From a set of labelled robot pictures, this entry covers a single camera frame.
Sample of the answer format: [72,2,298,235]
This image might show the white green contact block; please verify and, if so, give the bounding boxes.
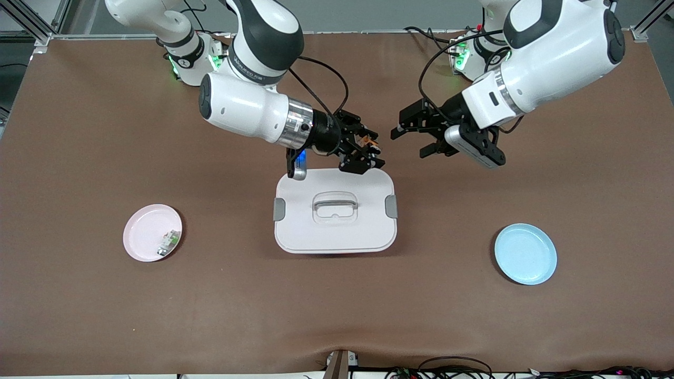
[156,230,181,257]

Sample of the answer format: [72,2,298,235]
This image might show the white lidded storage box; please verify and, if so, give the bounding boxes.
[273,167,399,255]

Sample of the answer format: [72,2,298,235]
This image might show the looped black cable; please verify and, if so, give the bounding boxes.
[418,356,493,379]

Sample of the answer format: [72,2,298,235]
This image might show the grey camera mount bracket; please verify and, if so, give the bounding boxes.
[323,349,360,379]

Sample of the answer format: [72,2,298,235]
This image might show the black base cable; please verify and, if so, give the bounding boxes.
[182,0,232,38]
[404,26,460,56]

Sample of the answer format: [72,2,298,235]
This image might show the light blue round plate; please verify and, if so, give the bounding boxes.
[494,223,558,286]

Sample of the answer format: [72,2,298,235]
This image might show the aluminium frame profile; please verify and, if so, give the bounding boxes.
[629,8,674,43]
[0,0,72,47]

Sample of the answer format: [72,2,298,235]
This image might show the pink round plate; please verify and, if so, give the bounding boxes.
[123,204,183,263]

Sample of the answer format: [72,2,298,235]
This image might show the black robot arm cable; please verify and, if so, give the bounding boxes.
[287,55,350,117]
[418,29,507,108]

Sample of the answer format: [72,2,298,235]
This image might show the brown table mat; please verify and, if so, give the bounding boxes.
[0,31,674,377]

